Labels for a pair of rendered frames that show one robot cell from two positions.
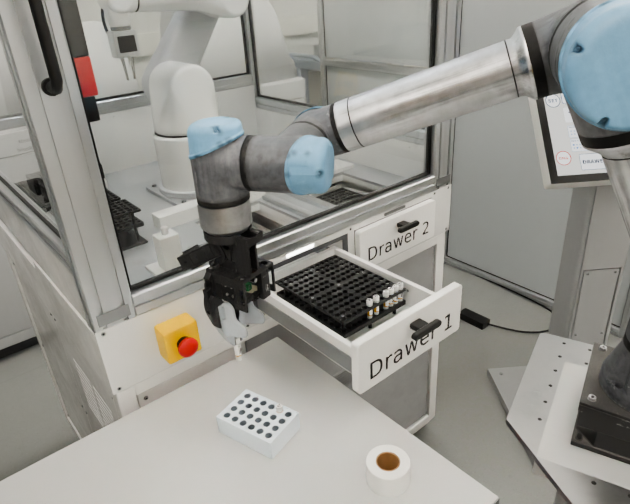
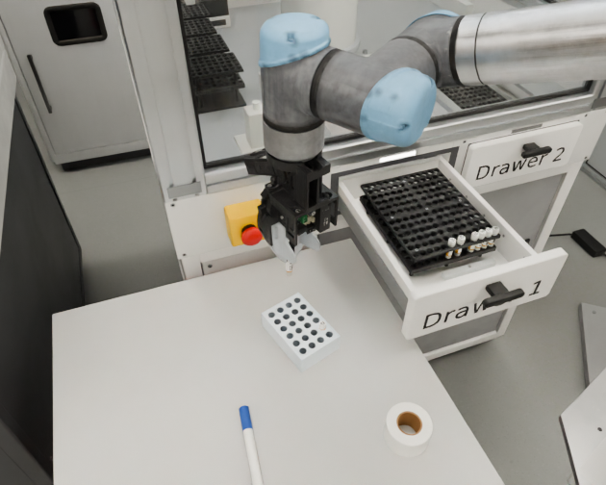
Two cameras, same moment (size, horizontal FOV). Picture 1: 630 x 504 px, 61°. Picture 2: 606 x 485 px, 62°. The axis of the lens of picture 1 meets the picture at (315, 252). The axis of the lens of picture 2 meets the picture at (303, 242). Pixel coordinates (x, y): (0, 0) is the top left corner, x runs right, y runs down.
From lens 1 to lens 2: 22 cm
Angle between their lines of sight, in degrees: 22
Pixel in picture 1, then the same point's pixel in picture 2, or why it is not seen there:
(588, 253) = not seen: outside the picture
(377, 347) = (439, 302)
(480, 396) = (561, 327)
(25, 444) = (136, 242)
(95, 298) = (167, 170)
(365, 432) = (401, 376)
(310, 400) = (359, 321)
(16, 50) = not seen: outside the picture
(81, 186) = (161, 55)
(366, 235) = (481, 152)
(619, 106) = not seen: outside the picture
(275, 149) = (357, 81)
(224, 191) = (290, 114)
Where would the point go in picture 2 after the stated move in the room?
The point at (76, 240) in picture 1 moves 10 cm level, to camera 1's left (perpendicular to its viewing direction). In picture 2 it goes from (151, 112) to (96, 101)
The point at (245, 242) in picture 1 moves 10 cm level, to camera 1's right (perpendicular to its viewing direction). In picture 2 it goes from (306, 175) to (389, 191)
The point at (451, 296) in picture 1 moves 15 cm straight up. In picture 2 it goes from (549, 264) to (584, 192)
